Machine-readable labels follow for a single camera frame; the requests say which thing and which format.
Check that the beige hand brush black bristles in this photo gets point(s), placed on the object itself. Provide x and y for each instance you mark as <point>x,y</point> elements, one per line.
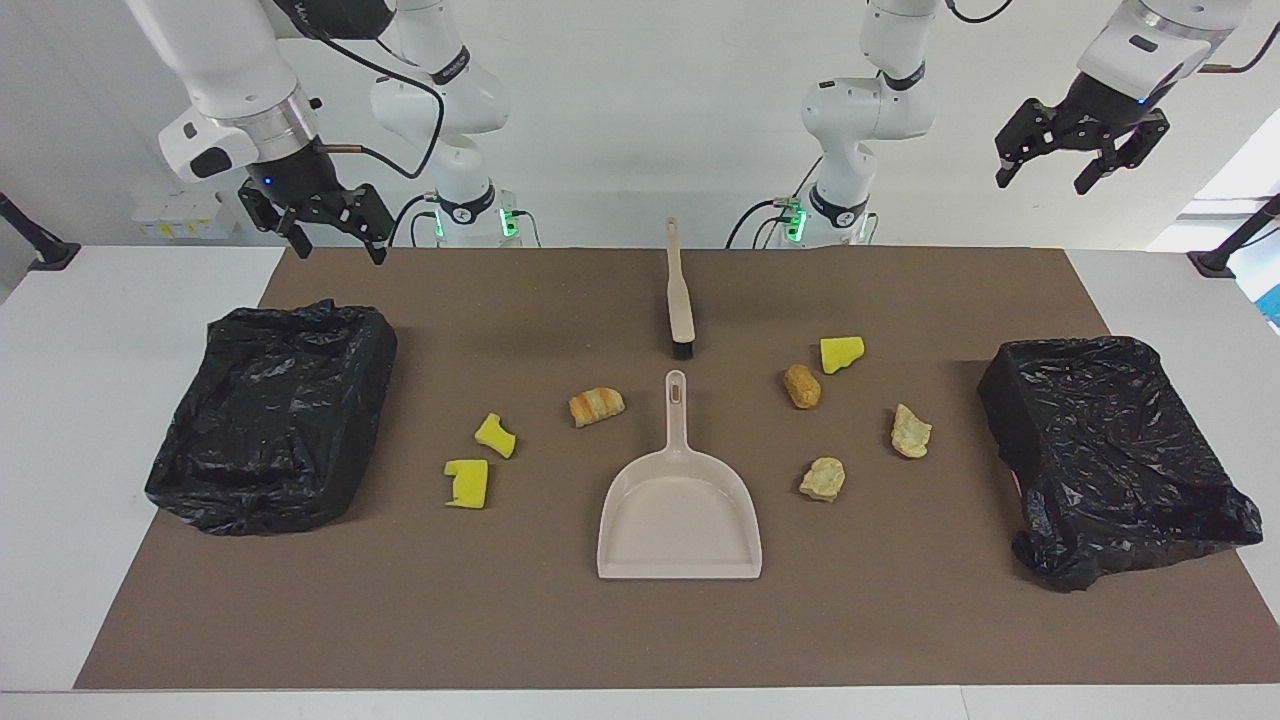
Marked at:
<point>680,310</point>

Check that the yellow sponge chunk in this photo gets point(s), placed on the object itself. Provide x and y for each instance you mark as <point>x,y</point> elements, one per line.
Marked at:
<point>840,354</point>

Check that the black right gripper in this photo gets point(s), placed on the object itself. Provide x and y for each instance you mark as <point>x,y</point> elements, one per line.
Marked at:
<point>295,178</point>

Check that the pale bread chunk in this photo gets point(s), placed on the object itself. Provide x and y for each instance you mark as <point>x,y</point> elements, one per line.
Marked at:
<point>822,480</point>

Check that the brown table mat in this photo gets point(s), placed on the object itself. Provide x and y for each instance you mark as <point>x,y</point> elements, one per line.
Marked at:
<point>640,630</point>

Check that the black camera stand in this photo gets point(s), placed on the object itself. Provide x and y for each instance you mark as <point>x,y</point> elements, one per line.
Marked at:
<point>45,255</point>
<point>1215,262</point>

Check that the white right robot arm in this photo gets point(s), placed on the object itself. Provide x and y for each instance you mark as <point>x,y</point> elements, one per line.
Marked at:
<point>230,70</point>

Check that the white box stack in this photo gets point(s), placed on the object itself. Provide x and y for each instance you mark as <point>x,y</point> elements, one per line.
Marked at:
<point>185,215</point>

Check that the small yellow sponge piece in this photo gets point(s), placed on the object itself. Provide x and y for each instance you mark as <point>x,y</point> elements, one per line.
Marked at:
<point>494,437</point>

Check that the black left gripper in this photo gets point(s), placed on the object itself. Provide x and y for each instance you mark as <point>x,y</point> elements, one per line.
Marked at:
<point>1105,110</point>

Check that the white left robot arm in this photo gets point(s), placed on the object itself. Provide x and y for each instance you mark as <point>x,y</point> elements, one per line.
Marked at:
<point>865,110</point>

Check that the notched yellow sponge block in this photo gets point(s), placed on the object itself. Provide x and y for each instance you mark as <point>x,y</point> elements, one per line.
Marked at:
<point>470,485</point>

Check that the beige plastic dustpan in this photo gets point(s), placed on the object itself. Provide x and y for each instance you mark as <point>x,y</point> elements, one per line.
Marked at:
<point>680,520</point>

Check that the orange striped bread piece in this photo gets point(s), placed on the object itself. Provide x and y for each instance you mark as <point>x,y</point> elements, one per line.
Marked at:
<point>597,407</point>

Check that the black bag lined bin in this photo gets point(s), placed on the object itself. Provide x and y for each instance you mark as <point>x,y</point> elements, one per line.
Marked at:
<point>270,430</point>
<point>1110,460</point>

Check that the ridged pale bread piece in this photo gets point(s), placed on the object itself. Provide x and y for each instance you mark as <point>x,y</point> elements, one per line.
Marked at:
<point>910,432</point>

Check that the blue object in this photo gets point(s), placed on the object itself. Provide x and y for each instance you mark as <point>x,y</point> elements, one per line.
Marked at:
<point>1273,305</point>

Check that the brown bread roll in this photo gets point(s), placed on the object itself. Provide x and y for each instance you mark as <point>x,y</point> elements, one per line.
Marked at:
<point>802,388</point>

